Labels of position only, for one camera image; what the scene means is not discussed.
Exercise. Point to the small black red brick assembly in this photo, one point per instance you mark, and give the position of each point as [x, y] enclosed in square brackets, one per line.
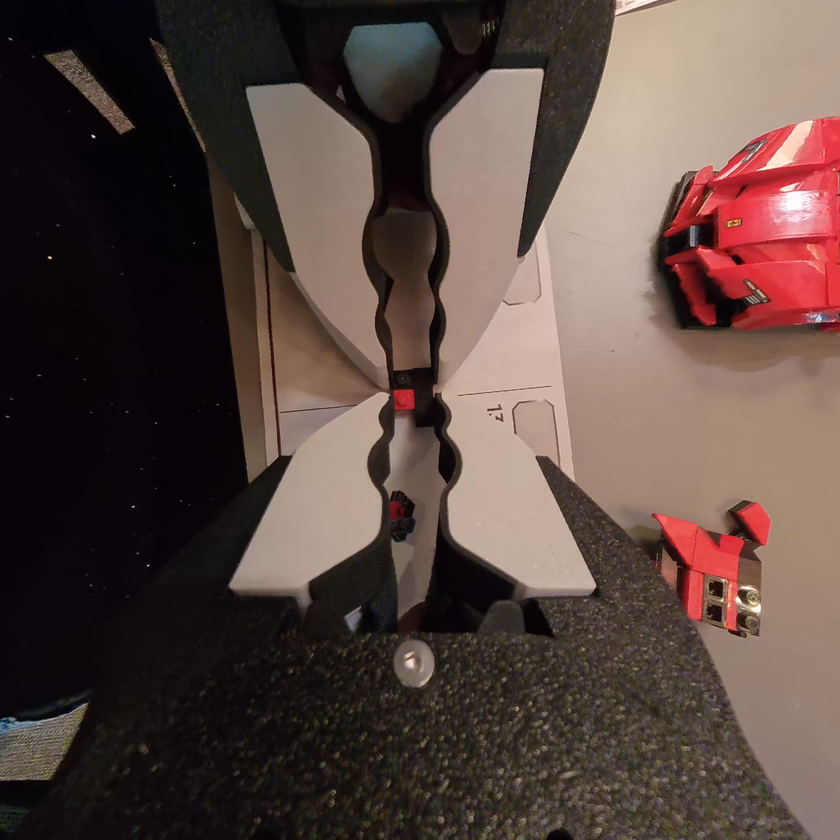
[405, 400]

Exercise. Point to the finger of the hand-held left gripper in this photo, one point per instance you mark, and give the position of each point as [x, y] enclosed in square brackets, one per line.
[315, 197]
[485, 197]

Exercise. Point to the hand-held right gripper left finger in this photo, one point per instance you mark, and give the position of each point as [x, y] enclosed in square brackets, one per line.
[321, 518]

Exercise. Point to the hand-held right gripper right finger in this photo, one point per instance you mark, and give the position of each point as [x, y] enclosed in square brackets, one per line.
[518, 518]

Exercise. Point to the red brick-built toy car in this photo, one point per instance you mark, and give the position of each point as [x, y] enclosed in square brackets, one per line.
[768, 229]

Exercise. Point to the white instruction booklet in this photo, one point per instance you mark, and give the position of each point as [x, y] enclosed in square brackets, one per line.
[512, 354]

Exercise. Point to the red black brick subassembly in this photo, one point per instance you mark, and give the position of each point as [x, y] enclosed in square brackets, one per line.
[709, 564]

